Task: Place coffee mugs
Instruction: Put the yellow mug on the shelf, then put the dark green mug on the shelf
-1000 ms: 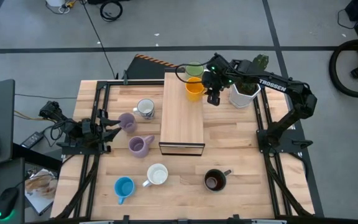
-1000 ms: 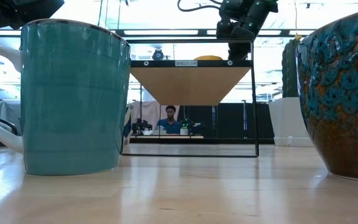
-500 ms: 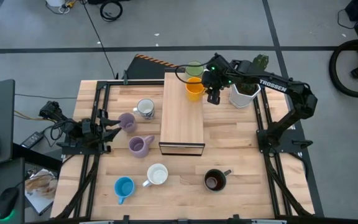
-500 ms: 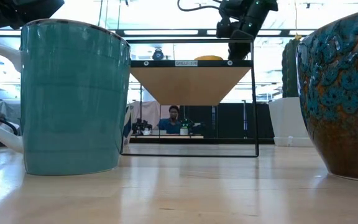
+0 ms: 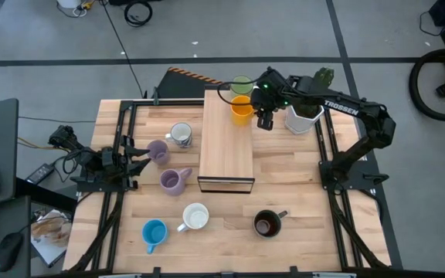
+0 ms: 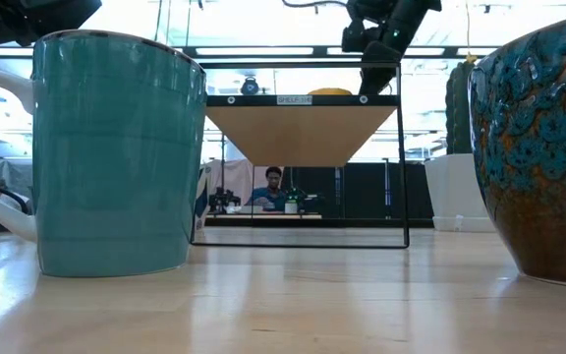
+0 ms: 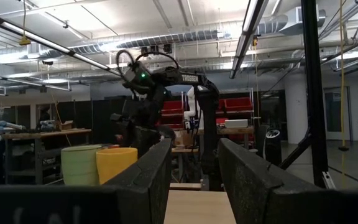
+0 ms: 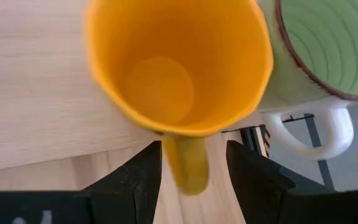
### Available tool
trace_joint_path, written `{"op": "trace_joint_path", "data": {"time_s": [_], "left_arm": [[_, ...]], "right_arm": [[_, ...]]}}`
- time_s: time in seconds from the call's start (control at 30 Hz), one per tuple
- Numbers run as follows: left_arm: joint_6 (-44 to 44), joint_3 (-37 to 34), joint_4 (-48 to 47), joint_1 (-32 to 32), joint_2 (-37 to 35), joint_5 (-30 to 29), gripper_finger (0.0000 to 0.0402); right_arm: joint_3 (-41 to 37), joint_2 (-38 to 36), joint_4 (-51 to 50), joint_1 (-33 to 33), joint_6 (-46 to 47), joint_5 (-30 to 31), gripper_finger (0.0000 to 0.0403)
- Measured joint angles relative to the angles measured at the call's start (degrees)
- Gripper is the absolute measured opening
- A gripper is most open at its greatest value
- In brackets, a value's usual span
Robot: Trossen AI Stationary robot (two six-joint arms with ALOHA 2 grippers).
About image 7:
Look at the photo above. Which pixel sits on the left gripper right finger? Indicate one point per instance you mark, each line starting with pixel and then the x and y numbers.
pixel 247 193

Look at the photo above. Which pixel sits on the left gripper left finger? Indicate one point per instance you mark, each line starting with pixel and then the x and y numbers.
pixel 148 186

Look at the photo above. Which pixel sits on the dark speckled mug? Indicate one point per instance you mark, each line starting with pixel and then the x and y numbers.
pixel 148 137

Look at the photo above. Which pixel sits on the orange mug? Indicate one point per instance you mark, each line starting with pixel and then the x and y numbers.
pixel 113 165

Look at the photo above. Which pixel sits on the green mug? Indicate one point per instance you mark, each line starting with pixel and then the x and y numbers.
pixel 78 168

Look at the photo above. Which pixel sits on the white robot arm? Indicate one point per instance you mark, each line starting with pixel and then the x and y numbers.
pixel 191 105

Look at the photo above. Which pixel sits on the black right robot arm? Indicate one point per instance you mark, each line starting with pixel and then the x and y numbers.
pixel 210 124

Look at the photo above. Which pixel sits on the red storage bin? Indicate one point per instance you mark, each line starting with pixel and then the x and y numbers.
pixel 172 107
pixel 236 104

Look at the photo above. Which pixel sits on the white box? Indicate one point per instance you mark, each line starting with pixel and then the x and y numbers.
pixel 236 124

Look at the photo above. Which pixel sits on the cardboard box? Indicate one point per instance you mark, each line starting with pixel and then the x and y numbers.
pixel 65 125

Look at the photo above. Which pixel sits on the wooden workbench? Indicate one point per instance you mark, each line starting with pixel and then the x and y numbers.
pixel 42 134

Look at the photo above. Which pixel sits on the ceiling light bar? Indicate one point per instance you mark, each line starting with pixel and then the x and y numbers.
pixel 42 40
pixel 247 34

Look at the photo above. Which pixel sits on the silver air duct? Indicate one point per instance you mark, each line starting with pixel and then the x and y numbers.
pixel 182 37

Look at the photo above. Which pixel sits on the black metal rig frame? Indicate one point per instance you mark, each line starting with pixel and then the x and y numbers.
pixel 314 93

